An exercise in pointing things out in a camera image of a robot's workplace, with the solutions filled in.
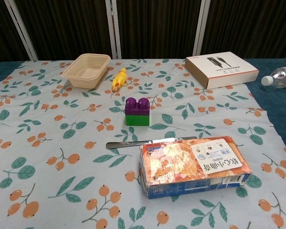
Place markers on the purple building block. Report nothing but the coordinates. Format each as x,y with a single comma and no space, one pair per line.
136,109

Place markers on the green building block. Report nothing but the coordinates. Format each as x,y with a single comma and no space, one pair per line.
137,120

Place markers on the metal butter knife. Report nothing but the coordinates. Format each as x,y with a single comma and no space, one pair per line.
124,144

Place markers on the yellow rubber chicken toy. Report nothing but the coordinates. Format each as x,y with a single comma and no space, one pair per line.
120,80

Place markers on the orange cookie box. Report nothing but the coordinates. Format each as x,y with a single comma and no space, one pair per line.
181,164

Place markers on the beige plastic food container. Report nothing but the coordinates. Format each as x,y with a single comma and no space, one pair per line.
85,71

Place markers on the floral fruit print tablecloth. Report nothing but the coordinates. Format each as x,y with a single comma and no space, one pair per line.
50,148

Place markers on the clear plastic water bottle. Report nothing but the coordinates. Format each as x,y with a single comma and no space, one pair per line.
281,76

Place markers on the white frame post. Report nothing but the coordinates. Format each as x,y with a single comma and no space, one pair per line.
22,31
200,26
114,28

